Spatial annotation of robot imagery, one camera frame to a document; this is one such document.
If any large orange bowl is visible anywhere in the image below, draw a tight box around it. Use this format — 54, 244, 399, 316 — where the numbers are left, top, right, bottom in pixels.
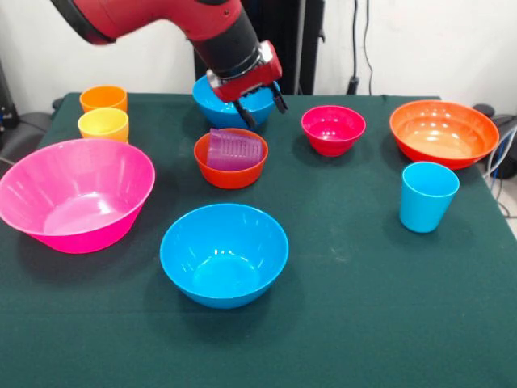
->
389, 99, 501, 171

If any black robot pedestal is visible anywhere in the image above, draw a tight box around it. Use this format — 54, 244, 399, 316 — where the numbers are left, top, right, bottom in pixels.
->
193, 0, 326, 96

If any large pink bowl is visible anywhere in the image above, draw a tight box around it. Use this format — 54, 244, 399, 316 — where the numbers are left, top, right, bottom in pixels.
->
0, 138, 157, 255

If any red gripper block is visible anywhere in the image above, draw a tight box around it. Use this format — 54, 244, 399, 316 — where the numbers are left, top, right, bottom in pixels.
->
208, 40, 289, 131

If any black equipment rack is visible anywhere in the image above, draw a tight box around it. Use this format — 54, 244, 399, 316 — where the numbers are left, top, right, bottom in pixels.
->
0, 60, 19, 130

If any small red bowl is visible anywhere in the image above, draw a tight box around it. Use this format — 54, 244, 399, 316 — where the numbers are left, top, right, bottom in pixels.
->
193, 128, 269, 190

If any blue cup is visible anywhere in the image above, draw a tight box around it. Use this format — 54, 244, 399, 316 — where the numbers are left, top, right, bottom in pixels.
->
399, 161, 460, 234

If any purple ribbed cup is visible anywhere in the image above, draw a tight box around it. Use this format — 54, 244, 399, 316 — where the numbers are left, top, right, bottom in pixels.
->
206, 128, 266, 171

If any dark green tablecloth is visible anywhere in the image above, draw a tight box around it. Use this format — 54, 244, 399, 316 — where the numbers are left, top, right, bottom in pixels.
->
0, 91, 517, 388

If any small magenta bowl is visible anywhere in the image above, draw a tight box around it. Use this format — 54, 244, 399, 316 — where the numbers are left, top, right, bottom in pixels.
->
301, 105, 367, 158

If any yellow cup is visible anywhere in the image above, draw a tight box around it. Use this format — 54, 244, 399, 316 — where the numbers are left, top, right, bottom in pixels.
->
77, 107, 130, 145

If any orange cup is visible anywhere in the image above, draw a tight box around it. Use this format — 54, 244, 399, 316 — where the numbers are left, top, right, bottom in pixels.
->
79, 84, 128, 114

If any black hanging cable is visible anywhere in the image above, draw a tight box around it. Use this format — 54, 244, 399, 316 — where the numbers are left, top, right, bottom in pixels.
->
346, 0, 375, 96

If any blue bowl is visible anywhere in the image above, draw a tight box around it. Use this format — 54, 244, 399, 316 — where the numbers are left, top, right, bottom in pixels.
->
159, 203, 290, 310
191, 74, 281, 130

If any floor cables tangle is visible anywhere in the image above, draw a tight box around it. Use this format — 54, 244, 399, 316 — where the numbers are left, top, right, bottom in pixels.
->
482, 124, 517, 217

